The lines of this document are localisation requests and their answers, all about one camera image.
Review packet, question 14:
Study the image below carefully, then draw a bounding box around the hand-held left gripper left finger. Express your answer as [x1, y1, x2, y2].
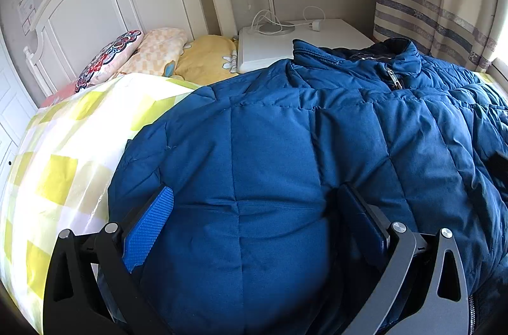
[42, 185, 175, 335]

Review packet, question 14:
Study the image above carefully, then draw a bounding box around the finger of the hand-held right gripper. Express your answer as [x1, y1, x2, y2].
[486, 150, 508, 181]

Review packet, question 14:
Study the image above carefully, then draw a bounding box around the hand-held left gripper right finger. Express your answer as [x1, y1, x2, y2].
[337, 182, 470, 335]

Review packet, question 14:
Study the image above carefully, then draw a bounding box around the blue puffer jacket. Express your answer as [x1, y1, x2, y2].
[107, 37, 508, 335]

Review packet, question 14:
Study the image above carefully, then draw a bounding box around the pink floral quilt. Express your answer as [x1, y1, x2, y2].
[40, 81, 86, 108]

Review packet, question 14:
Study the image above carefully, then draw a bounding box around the floral patterned pillow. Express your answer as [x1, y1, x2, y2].
[75, 30, 144, 95]

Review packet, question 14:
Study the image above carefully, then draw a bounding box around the pale checked pillow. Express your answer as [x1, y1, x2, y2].
[113, 28, 189, 76]

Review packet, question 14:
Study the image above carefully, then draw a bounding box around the yellow floral pillow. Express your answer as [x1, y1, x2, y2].
[175, 36, 240, 86]

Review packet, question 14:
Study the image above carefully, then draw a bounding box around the white wardrobe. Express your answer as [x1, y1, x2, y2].
[0, 42, 38, 201]

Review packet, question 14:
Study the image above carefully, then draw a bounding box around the white nightstand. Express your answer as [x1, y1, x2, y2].
[237, 19, 376, 74]

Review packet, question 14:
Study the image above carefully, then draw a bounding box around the white charger with cable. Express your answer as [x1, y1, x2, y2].
[302, 6, 327, 31]

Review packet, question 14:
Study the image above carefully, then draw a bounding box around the white lamp cable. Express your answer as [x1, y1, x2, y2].
[251, 10, 296, 33]

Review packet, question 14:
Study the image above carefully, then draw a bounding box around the paper wall notice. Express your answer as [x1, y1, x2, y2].
[18, 0, 38, 32]

